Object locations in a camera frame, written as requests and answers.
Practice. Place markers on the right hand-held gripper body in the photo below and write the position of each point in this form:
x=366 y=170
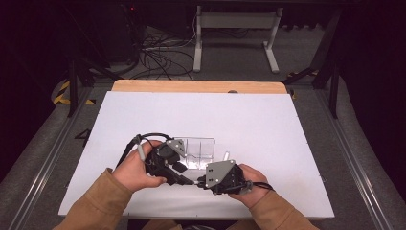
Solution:
x=223 y=175

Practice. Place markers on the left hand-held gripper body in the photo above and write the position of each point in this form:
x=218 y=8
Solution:
x=161 y=159

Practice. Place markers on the clear acrylic pen holder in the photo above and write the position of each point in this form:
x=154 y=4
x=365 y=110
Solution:
x=201 y=150

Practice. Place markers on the person's left hand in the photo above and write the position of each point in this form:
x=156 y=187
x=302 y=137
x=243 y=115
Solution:
x=134 y=172

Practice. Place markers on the person's right hand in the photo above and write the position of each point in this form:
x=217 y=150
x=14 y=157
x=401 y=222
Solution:
x=255 y=185

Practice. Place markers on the person's tan clothing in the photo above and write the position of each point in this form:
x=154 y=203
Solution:
x=159 y=225

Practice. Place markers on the white table cover sheet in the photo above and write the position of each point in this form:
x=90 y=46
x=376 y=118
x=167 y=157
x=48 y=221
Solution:
x=223 y=118

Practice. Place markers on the black tripod stand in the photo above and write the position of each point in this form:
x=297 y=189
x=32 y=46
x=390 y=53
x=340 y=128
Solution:
x=72 y=89

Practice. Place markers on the yellow black hazard tape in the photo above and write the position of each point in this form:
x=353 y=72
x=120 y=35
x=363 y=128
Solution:
x=62 y=96

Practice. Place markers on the black equipment box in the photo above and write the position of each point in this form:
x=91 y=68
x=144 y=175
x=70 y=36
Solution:
x=121 y=32

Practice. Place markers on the black angled metal stand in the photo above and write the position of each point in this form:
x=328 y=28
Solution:
x=333 y=96

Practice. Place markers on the white metal stand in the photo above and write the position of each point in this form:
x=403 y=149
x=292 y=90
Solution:
x=236 y=19

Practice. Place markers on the black triangular floor bracket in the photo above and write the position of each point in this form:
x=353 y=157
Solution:
x=83 y=134

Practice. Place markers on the aluminium floor rail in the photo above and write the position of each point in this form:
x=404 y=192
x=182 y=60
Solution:
x=351 y=159
x=48 y=166

